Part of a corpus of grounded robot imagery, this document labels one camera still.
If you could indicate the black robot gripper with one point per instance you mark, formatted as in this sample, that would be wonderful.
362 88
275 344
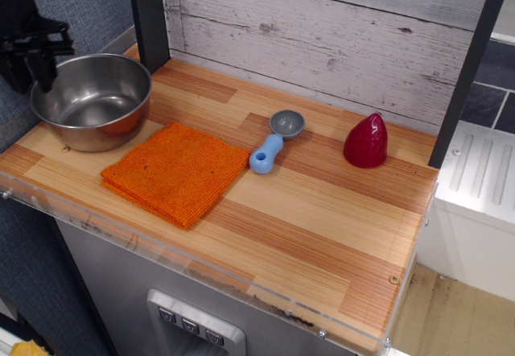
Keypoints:
30 44

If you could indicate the stainless steel bowl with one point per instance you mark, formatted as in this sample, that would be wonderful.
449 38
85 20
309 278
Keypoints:
97 102

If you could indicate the folded orange cloth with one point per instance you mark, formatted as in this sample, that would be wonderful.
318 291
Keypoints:
178 174

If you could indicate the clear acrylic table edge guard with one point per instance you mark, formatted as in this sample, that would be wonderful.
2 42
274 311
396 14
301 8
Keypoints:
119 265

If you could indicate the blue grey toy scoop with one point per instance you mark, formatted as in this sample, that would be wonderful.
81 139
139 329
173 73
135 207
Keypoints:
284 125

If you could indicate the yellow object at corner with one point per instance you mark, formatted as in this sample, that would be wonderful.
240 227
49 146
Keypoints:
28 349

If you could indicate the silver toy fridge dispenser panel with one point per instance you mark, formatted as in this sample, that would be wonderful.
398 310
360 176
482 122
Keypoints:
183 329

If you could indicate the red toy strawberry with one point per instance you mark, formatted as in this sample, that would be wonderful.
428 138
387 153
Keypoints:
366 145

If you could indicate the white toy sink counter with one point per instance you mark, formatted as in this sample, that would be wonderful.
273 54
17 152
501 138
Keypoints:
469 230

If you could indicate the dark grey left post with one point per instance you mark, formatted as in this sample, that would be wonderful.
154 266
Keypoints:
151 33

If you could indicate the dark grey post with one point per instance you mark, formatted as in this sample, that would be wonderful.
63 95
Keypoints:
477 48
151 33

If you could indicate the dark grey right post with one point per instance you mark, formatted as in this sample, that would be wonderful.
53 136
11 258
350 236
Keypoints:
477 48

